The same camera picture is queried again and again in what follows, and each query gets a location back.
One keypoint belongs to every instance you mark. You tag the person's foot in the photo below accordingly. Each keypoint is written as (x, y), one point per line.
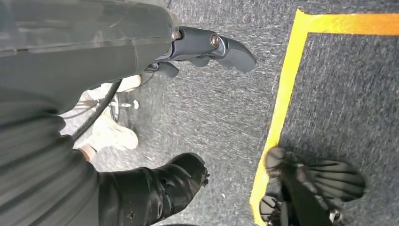
(115, 137)

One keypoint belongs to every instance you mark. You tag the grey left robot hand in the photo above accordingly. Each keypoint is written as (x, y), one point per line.
(78, 62)

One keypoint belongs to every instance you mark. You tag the yellow floor tape square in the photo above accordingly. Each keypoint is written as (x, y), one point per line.
(293, 62)

